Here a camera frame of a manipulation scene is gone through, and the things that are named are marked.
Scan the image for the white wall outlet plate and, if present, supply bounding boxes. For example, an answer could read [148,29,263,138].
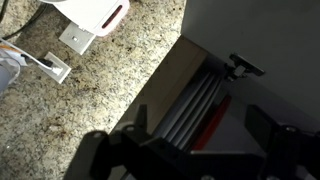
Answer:
[38,51,73,84]

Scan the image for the white wall switch plate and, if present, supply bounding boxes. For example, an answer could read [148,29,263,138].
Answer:
[58,21,97,56]

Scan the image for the clear water tank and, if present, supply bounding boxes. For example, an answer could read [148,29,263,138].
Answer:
[0,39,29,94]

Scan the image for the metal cupboard hinge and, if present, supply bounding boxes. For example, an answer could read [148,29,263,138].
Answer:
[223,52,266,83]

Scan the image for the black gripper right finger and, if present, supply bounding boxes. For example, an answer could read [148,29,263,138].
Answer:
[244,104,281,153]

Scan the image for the white cutting board pink rim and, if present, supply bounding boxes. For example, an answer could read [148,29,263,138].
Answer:
[39,0,131,38]

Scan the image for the power plug with cord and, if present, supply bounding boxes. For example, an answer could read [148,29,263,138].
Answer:
[0,36,55,69]

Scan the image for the open cupboard door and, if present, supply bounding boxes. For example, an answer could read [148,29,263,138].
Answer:
[181,0,320,134]

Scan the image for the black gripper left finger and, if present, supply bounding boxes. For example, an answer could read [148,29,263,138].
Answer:
[134,103,149,133]

